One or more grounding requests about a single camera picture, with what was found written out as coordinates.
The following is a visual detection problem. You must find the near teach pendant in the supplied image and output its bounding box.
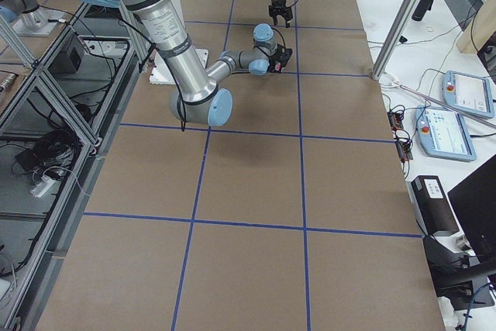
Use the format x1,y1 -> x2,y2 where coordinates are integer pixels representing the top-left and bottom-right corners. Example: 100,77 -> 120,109
415,105 -> 477,162

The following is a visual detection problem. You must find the far teach pendant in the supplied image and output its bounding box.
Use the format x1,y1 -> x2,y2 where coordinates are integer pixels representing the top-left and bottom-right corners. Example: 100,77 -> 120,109
442,71 -> 495,119

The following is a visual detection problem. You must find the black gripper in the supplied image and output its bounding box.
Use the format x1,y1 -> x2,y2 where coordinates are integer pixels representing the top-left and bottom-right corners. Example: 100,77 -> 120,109
268,0 -> 292,28
269,46 -> 292,72

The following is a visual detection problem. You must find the aluminium camera mast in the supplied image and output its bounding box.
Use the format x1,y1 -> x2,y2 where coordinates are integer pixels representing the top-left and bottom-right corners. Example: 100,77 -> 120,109
370,0 -> 420,81

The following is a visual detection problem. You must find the dark brown box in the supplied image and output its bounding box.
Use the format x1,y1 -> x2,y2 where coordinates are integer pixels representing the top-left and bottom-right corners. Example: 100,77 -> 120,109
411,175 -> 460,236

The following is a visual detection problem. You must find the long metal rod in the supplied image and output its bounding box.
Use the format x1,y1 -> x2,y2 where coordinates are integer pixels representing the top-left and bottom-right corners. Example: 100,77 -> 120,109
394,84 -> 496,129

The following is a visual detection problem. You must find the black monitor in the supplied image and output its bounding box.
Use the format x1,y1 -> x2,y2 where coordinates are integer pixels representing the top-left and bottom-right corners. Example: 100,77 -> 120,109
448,156 -> 495,261

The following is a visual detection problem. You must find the black bottle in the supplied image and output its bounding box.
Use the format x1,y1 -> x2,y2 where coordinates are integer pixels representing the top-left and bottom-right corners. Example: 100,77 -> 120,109
412,0 -> 434,22

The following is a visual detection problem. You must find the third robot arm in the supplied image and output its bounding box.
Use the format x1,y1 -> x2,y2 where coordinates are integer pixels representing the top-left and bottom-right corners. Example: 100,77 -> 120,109
1,0 -> 40,23

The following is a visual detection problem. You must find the white power strip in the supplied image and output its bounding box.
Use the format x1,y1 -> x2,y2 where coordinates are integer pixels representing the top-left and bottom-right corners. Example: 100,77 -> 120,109
29,175 -> 55,198

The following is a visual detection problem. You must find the teach pendant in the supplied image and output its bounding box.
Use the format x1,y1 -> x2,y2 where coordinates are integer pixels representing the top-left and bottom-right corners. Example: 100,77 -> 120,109
415,105 -> 477,162
442,71 -> 495,119

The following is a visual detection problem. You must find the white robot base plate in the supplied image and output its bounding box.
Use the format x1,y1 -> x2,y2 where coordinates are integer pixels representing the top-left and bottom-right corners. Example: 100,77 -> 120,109
150,48 -> 209,85

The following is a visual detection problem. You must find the aluminium frame rack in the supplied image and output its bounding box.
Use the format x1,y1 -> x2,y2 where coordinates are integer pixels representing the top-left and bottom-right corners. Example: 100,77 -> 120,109
1,4 -> 148,330

